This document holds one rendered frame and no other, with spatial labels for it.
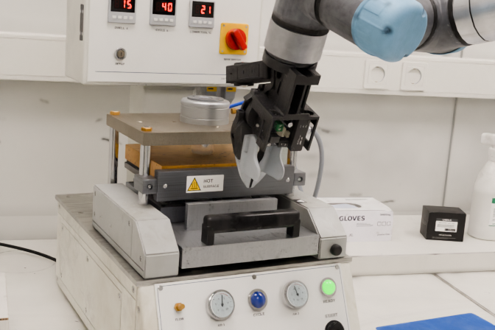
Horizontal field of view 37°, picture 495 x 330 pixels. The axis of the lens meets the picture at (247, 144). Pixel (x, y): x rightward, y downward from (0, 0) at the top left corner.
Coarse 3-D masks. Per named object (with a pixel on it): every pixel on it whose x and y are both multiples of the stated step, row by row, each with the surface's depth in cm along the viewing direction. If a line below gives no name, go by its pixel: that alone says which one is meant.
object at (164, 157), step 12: (132, 144) 122; (204, 144) 118; (216, 144) 128; (228, 144) 129; (132, 156) 120; (156, 156) 114; (168, 156) 115; (180, 156) 116; (192, 156) 116; (204, 156) 117; (216, 156) 118; (228, 156) 118; (132, 168) 120; (156, 168) 110; (168, 168) 108; (180, 168) 109
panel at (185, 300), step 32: (160, 288) 98; (192, 288) 101; (224, 288) 103; (256, 288) 105; (320, 288) 109; (160, 320) 97; (192, 320) 99; (224, 320) 101; (256, 320) 104; (288, 320) 106; (320, 320) 108
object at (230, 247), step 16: (192, 208) 107; (208, 208) 108; (224, 208) 110; (240, 208) 111; (256, 208) 112; (272, 208) 113; (176, 224) 110; (192, 224) 108; (176, 240) 103; (192, 240) 103; (224, 240) 104; (240, 240) 105; (256, 240) 105; (272, 240) 106; (288, 240) 107; (304, 240) 109; (192, 256) 101; (208, 256) 102; (224, 256) 103; (240, 256) 104; (256, 256) 105; (272, 256) 107; (288, 256) 108
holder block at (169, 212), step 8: (128, 184) 122; (136, 192) 119; (152, 200) 113; (160, 208) 110; (168, 208) 110; (176, 208) 111; (184, 208) 111; (168, 216) 110; (176, 216) 111; (184, 216) 112
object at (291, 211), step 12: (204, 216) 102; (216, 216) 102; (228, 216) 102; (240, 216) 103; (252, 216) 104; (264, 216) 105; (276, 216) 106; (288, 216) 107; (204, 228) 102; (216, 228) 101; (228, 228) 102; (240, 228) 103; (252, 228) 104; (264, 228) 105; (288, 228) 109; (204, 240) 102
